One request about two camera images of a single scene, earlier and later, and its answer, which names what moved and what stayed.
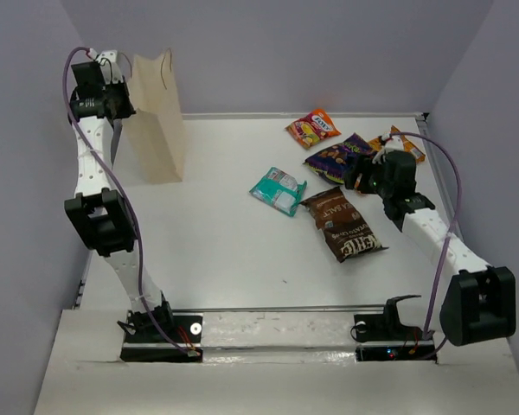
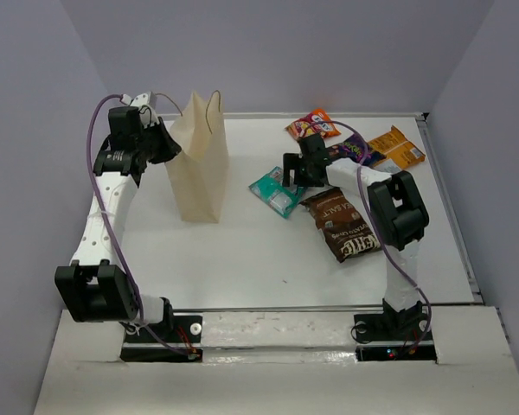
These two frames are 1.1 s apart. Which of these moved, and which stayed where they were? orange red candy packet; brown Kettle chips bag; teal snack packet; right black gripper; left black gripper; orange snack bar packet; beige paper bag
Moved: right black gripper; beige paper bag; left black gripper
Stayed: brown Kettle chips bag; orange snack bar packet; orange red candy packet; teal snack packet
